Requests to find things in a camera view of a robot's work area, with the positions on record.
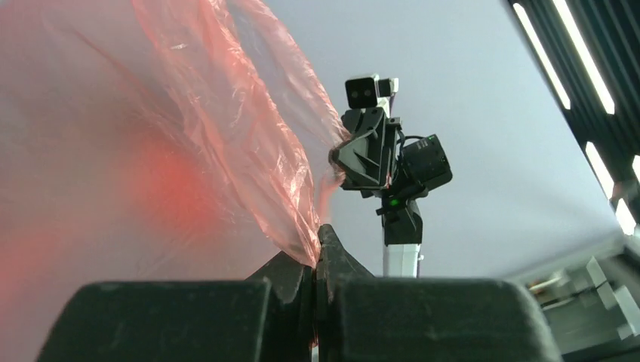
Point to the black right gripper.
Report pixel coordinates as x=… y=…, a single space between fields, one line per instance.
x=367 y=157

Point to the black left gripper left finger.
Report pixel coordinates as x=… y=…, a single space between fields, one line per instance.
x=265 y=317

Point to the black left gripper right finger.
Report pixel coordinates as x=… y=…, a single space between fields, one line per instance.
x=361 y=317

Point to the red plastic trash bag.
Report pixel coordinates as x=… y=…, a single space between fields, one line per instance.
x=152 y=140

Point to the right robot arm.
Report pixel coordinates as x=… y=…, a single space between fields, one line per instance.
x=421 y=166

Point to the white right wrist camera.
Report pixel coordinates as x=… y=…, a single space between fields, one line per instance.
x=371 y=91

